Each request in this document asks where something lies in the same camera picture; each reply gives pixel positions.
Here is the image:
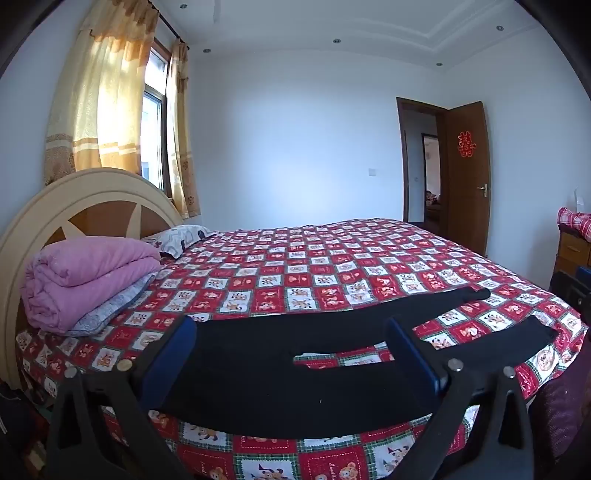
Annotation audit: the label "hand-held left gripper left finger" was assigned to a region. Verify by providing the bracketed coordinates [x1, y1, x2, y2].
[46, 316, 199, 480]

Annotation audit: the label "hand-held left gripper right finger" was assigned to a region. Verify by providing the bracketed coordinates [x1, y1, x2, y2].
[385, 316, 536, 480]

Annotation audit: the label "black pants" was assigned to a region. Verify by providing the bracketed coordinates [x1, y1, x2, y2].
[159, 286, 557, 437]

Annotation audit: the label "grey folded blanket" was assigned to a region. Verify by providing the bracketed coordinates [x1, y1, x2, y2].
[65, 272, 158, 337]

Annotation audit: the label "white patterned pillow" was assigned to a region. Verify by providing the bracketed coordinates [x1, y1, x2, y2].
[141, 224, 215, 259]

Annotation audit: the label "pink folded quilt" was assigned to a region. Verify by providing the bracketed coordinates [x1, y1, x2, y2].
[21, 239, 162, 332]

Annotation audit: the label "red checkered printed blanket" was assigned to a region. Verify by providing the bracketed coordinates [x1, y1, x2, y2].
[16, 218, 589, 480]

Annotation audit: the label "brown wooden door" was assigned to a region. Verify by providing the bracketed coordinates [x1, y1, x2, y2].
[445, 102, 491, 257]

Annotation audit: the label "dark purple cloth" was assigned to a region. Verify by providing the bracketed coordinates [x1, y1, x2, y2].
[529, 342, 591, 462]

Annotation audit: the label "black case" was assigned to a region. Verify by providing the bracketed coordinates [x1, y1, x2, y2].
[549, 265, 591, 324]

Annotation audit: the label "wooden dresser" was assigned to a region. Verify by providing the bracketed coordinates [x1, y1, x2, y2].
[551, 226, 591, 287]

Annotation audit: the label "cream and wood headboard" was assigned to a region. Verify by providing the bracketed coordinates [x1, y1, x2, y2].
[0, 168, 185, 393]

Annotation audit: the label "red plaid cloth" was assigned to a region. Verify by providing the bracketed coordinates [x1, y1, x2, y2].
[556, 207, 591, 241]

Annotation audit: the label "red paper door decoration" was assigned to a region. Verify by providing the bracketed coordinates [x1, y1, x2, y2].
[457, 130, 478, 159]

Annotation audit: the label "narrow yellow curtain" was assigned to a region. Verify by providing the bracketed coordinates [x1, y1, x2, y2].
[165, 39, 201, 220]

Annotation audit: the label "window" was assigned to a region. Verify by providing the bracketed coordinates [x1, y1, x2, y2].
[141, 39, 174, 197]

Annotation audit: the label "wide yellow curtain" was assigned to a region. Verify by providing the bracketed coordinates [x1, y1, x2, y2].
[44, 0, 160, 185]

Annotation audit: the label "dark curtain rod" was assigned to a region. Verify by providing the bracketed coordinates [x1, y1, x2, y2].
[159, 11, 190, 47]

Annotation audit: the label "brown door frame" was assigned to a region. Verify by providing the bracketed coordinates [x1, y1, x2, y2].
[396, 97, 448, 234]

